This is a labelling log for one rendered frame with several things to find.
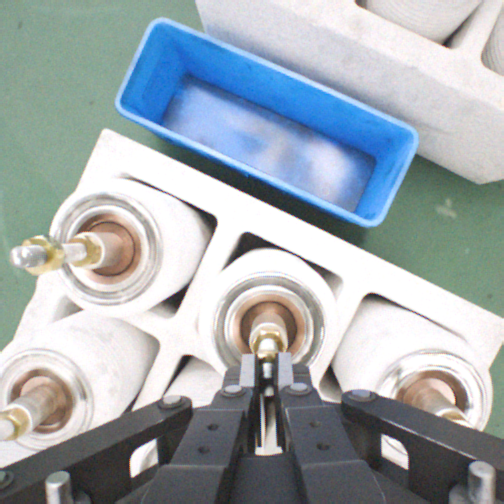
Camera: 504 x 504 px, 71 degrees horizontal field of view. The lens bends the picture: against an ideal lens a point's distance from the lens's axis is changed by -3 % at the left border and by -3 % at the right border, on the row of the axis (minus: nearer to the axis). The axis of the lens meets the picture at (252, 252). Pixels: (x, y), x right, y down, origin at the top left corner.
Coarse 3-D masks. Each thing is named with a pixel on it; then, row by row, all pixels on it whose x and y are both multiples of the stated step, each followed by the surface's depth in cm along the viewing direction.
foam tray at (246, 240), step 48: (96, 144) 31; (192, 192) 31; (240, 192) 31; (240, 240) 38; (288, 240) 31; (336, 240) 30; (48, 288) 32; (192, 288) 31; (336, 288) 33; (384, 288) 30; (432, 288) 30; (192, 336) 31; (480, 336) 30; (144, 384) 32; (336, 384) 36
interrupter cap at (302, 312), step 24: (240, 288) 24; (264, 288) 23; (288, 288) 23; (216, 312) 24; (240, 312) 24; (264, 312) 24; (288, 312) 24; (312, 312) 23; (216, 336) 24; (240, 336) 24; (288, 336) 24; (312, 336) 24; (240, 360) 24; (312, 360) 23
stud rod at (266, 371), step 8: (264, 344) 19; (272, 344) 19; (264, 368) 16; (272, 368) 16; (264, 376) 15; (272, 376) 15; (264, 384) 15; (272, 384) 15; (264, 392) 15; (272, 392) 15
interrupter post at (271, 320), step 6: (270, 312) 24; (258, 318) 23; (264, 318) 22; (270, 318) 22; (276, 318) 23; (252, 324) 24; (258, 324) 21; (264, 324) 21; (270, 324) 21; (276, 324) 21; (282, 324) 22; (252, 330) 21; (258, 330) 21; (282, 330) 21; (252, 336) 21; (282, 336) 21
